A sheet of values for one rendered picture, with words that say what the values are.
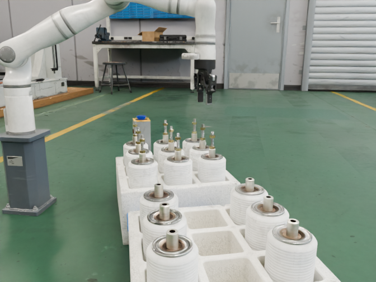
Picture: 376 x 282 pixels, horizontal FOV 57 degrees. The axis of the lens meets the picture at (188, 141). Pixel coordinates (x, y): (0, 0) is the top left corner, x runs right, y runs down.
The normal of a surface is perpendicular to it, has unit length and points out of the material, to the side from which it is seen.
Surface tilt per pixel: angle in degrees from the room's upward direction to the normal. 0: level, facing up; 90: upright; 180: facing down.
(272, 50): 90
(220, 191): 90
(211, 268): 90
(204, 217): 90
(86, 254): 0
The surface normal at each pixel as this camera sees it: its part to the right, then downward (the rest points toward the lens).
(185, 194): 0.24, 0.24
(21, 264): 0.00, -0.97
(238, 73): -0.14, 0.24
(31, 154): 0.59, 0.22
